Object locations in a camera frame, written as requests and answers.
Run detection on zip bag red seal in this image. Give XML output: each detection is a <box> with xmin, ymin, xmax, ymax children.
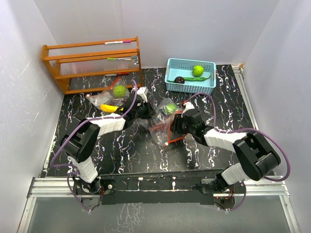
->
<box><xmin>137</xmin><ymin>98</ymin><xmax>187</xmax><ymax>147</ymax></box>

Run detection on zip bag with grapes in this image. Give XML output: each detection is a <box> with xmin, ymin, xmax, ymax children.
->
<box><xmin>86</xmin><ymin>77</ymin><xmax>130</xmax><ymax>110</ymax></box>

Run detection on green fake chili pepper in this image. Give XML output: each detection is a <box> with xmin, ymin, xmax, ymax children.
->
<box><xmin>167</xmin><ymin>75</ymin><xmax>211</xmax><ymax>83</ymax></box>

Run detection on dark red fake fruit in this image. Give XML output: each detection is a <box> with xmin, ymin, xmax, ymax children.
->
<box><xmin>174</xmin><ymin>76</ymin><xmax>185</xmax><ymax>84</ymax></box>

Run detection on light blue plastic basket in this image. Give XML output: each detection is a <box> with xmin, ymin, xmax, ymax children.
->
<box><xmin>165</xmin><ymin>58</ymin><xmax>217</xmax><ymax>94</ymax></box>

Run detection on green bumpy fake fruit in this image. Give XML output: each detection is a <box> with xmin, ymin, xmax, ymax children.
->
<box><xmin>192</xmin><ymin>66</ymin><xmax>204</xmax><ymax>77</ymax></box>

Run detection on red fake grape bunch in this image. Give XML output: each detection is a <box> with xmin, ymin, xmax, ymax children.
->
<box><xmin>149</xmin><ymin>123</ymin><xmax>169</xmax><ymax>132</ymax></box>

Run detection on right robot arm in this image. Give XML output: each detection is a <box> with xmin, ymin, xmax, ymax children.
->
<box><xmin>170</xmin><ymin>109</ymin><xmax>281</xmax><ymax>193</ymax></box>

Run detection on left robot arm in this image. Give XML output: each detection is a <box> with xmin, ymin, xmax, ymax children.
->
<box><xmin>60</xmin><ymin>93</ymin><xmax>154</xmax><ymax>194</ymax></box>

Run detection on dark purple fake grapes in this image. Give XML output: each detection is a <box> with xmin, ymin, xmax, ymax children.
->
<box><xmin>109</xmin><ymin>98</ymin><xmax>125</xmax><ymax>107</ymax></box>

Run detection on green bumpy fruit left bag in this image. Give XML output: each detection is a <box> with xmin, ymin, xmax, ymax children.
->
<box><xmin>113</xmin><ymin>85</ymin><xmax>128</xmax><ymax>99</ymax></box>

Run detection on green white marker pen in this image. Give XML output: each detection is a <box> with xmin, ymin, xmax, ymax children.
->
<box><xmin>107</xmin><ymin>57</ymin><xmax>132</xmax><ymax>61</ymax></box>

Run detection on black base crossbar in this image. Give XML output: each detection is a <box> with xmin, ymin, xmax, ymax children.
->
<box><xmin>72</xmin><ymin>169</ymin><xmax>244</xmax><ymax>205</ymax></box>

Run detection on pink white marker pen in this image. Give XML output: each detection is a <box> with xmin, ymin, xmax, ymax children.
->
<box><xmin>104</xmin><ymin>40</ymin><xmax>132</xmax><ymax>45</ymax></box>

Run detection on wooden shelf rack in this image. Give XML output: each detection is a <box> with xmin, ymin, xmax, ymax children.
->
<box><xmin>40</xmin><ymin>36</ymin><xmax>144</xmax><ymax>95</ymax></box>

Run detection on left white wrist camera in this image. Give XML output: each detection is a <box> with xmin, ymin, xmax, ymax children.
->
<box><xmin>137</xmin><ymin>86</ymin><xmax>148</xmax><ymax>102</ymax></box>

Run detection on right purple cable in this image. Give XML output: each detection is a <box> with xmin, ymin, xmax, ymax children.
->
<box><xmin>184</xmin><ymin>92</ymin><xmax>292</xmax><ymax>212</ymax></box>

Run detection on purple cable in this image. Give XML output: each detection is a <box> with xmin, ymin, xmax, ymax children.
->
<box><xmin>50</xmin><ymin>79</ymin><xmax>139</xmax><ymax>212</ymax></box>
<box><xmin>184</xmin><ymin>92</ymin><xmax>292</xmax><ymax>212</ymax></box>

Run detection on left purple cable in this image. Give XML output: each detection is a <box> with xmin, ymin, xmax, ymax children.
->
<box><xmin>50</xmin><ymin>79</ymin><xmax>139</xmax><ymax>212</ymax></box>

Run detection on aluminium frame rail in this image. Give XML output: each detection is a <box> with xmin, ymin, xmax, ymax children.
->
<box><xmin>18</xmin><ymin>174</ymin><xmax>300</xmax><ymax>233</ymax></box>

